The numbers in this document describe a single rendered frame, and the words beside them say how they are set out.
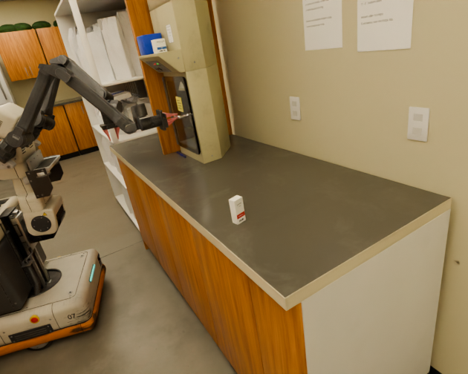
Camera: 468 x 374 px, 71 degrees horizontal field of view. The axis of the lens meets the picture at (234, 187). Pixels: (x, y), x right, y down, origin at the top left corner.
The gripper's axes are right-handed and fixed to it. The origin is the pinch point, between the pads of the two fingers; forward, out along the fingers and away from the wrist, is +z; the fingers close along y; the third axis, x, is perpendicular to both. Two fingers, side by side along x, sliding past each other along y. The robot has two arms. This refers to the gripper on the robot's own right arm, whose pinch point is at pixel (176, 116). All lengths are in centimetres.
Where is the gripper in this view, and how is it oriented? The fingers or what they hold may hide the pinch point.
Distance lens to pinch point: 177.7
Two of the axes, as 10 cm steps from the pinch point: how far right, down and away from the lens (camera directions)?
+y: -1.4, -9.0, -4.1
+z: 8.4, -3.3, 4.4
